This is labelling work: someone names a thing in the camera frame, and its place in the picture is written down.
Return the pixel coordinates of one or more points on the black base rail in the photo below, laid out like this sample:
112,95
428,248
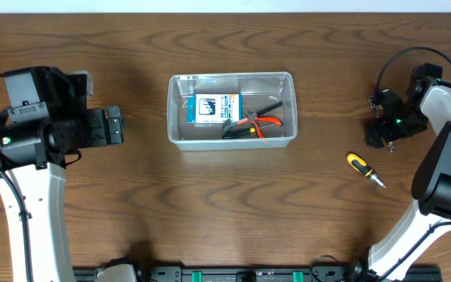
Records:
318,271

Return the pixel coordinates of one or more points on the small black handled hammer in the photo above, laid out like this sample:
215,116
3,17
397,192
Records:
244,122

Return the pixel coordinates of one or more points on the clear plastic container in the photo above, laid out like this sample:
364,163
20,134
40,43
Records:
258,90

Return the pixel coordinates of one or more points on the orange handled cutting pliers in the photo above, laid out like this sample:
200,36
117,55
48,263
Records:
255,120

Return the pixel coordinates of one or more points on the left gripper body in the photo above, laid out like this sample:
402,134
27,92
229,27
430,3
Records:
98,128

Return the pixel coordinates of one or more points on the blue white screwdriver set box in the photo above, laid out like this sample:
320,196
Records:
214,108

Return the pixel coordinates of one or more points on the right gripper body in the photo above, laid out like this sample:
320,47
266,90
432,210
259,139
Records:
404,121

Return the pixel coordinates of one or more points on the slim black yellow screwdriver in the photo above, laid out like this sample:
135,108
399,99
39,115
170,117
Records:
244,132

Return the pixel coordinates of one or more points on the stubby yellow black screwdriver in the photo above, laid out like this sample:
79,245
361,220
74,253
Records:
360,165

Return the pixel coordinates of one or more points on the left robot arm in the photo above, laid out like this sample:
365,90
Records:
33,168

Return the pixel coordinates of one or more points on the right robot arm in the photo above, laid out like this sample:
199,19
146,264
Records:
428,217

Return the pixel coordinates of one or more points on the silver ratchet wrench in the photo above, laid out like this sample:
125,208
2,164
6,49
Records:
391,147

